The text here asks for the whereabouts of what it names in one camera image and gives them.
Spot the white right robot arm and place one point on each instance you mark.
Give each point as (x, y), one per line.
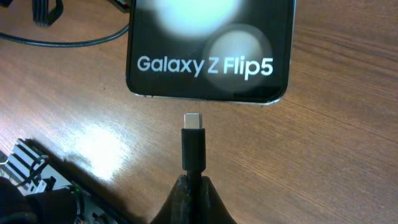
(35, 189)

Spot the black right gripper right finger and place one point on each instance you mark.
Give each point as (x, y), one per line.
(211, 207)

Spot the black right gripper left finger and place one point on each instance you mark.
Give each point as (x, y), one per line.
(176, 208)

